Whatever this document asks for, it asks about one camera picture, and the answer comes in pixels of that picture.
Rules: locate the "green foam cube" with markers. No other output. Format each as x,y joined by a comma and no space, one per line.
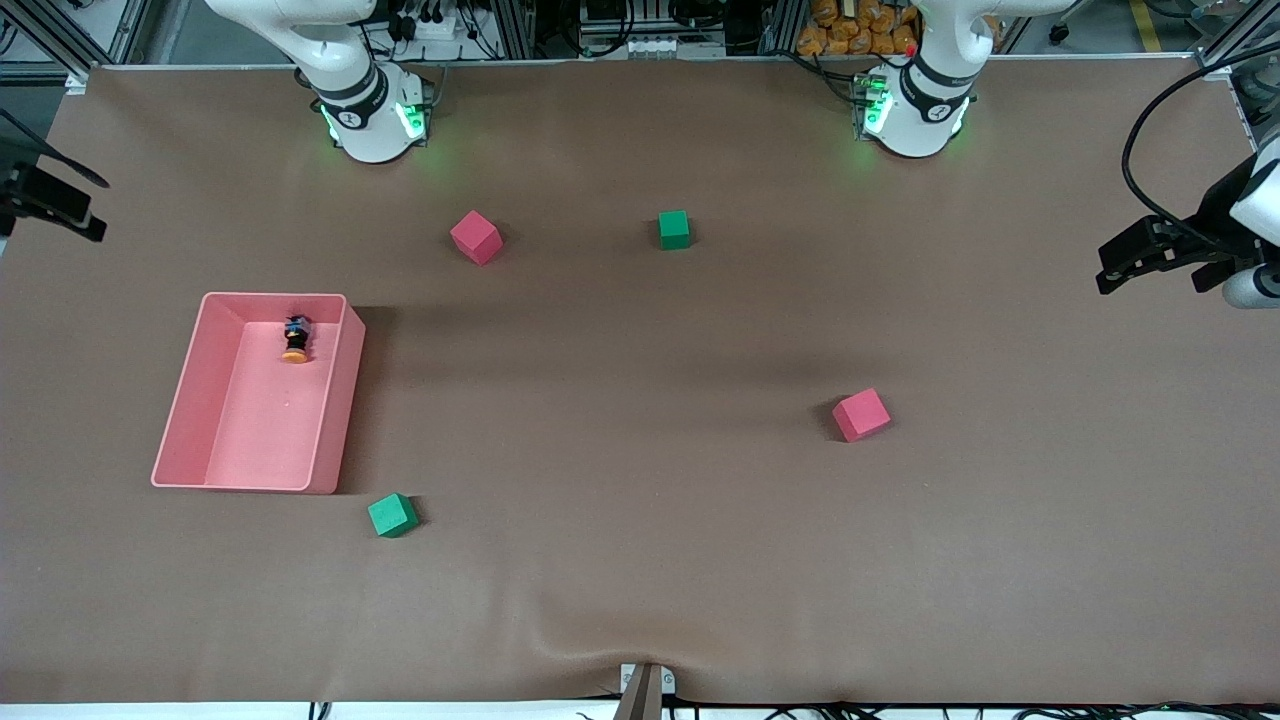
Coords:
674,230
392,515

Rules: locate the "pink plastic bin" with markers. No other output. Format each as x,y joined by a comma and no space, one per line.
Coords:
260,430

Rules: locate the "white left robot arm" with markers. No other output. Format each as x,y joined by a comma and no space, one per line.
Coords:
915,125

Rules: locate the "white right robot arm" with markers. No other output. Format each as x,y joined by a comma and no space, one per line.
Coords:
370,130

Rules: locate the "red foam cube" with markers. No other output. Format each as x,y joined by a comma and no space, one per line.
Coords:
475,238
860,415

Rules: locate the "brown table mat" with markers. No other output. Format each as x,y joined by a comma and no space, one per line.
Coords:
640,560

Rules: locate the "aluminium frame strut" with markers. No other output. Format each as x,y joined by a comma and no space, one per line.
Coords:
1235,35
58,35

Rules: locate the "white power strip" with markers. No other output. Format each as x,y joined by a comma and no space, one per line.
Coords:
440,28

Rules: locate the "brown mounting bar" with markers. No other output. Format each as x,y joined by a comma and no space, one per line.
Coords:
640,700

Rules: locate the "small metal bracket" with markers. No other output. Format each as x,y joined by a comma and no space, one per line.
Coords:
668,682

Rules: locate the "orange objects pile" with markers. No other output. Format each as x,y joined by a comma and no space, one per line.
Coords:
850,40

